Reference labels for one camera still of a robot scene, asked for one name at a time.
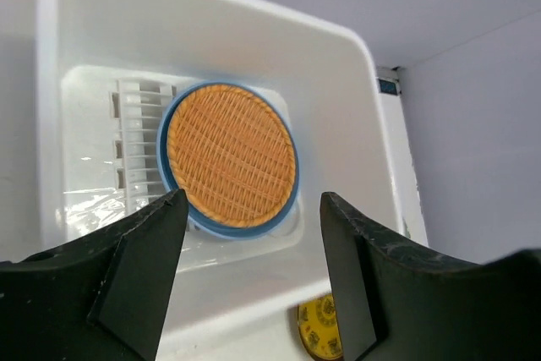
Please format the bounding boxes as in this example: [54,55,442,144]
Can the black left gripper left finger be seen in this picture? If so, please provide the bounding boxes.
[1,189,189,360]

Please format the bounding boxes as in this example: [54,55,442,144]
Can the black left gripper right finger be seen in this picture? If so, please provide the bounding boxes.
[320,192,540,360]

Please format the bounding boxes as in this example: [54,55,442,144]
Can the yellow patterned plate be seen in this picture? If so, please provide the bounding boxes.
[297,293,343,361]

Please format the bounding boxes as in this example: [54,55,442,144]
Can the blue plastic plate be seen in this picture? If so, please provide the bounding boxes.
[156,80,301,241]

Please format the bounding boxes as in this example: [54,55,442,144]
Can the woven wicker plate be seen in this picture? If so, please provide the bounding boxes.
[167,85,297,229]

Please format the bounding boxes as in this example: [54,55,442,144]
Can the white plastic bin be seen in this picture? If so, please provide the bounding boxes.
[36,0,427,360]

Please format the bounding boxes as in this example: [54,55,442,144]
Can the white dish rack insert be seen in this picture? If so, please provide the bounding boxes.
[111,79,177,214]

